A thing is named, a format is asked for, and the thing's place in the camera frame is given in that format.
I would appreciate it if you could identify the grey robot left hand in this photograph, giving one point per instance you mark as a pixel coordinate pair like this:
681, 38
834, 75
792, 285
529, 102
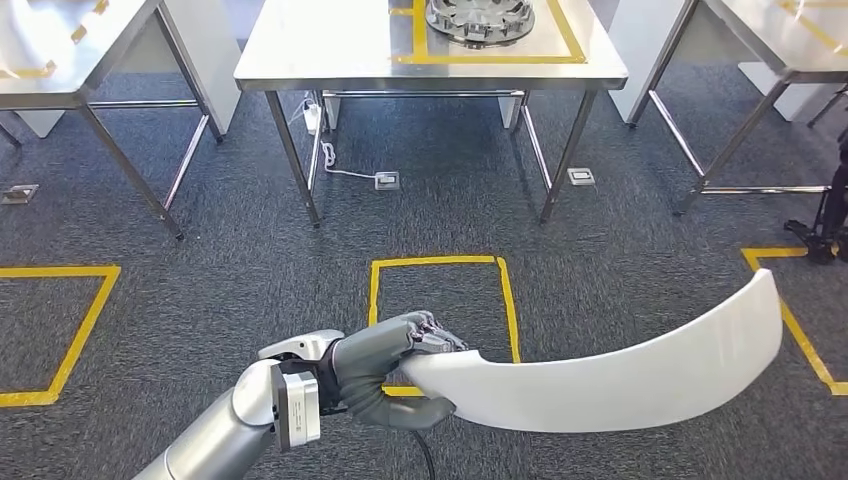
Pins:
371, 358

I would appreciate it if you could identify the white curved plastic part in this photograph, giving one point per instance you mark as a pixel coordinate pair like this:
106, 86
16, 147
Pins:
596, 391

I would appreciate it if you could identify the stainless steel workbench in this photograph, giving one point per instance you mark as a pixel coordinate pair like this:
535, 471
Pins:
40, 40
318, 40
762, 26

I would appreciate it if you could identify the metal floor socket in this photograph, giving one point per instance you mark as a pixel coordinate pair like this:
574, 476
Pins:
581, 176
387, 181
18, 194

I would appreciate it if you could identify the white power strip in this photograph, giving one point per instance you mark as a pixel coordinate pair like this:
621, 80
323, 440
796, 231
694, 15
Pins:
311, 118

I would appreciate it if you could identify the white cabinet panel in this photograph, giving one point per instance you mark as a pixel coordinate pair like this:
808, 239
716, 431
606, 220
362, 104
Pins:
642, 60
212, 60

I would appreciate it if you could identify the grey metal wheel hub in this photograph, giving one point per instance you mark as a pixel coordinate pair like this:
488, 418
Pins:
477, 20

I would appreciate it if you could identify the black tripod stand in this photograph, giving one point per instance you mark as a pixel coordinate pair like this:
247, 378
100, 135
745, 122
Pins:
835, 205

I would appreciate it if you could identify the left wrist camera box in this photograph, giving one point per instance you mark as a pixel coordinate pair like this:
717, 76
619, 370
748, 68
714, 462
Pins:
298, 411

